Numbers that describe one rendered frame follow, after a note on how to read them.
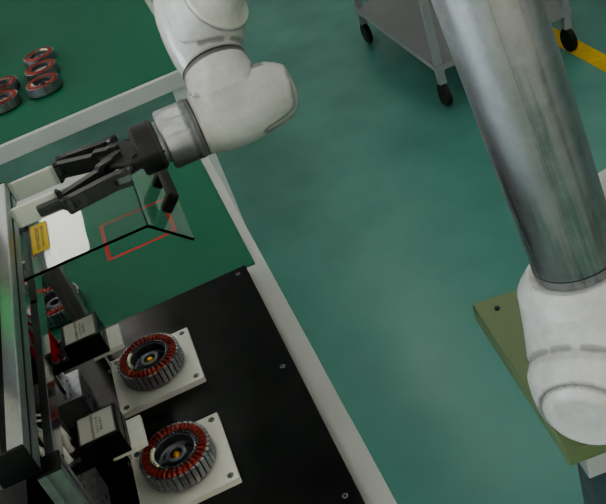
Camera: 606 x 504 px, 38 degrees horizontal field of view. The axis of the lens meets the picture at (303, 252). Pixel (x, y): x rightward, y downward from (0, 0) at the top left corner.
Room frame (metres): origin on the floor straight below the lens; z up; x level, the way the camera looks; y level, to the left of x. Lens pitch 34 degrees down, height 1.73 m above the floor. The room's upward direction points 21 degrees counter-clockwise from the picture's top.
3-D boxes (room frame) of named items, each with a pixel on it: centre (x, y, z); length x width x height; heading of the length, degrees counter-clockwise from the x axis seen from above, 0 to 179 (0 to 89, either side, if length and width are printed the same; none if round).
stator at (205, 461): (0.98, 0.28, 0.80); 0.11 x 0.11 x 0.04
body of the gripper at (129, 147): (1.19, 0.18, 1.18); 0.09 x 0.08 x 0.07; 96
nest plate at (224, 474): (0.97, 0.28, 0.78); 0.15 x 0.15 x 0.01; 6
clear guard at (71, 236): (1.30, 0.33, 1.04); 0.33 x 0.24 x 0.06; 96
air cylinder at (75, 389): (1.20, 0.45, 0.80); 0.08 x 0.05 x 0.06; 6
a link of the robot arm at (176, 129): (1.20, 0.11, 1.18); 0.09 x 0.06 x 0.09; 6
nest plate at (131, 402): (1.22, 0.31, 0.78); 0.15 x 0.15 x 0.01; 6
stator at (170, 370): (1.22, 0.31, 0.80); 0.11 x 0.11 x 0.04
